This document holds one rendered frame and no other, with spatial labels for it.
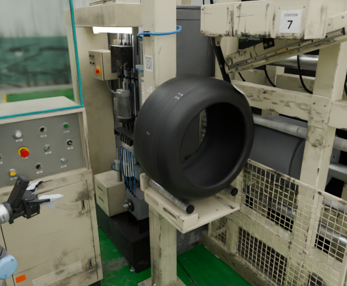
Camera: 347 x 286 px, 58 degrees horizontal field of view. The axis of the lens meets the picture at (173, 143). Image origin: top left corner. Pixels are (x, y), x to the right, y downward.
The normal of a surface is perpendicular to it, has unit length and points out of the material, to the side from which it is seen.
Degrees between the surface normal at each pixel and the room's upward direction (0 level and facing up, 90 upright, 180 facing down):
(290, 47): 90
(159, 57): 90
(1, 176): 90
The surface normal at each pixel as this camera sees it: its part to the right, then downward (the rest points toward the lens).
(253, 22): -0.83, 0.20
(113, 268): 0.00, -0.94
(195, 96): 0.12, -0.37
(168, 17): 0.57, 0.29
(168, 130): -0.17, 0.03
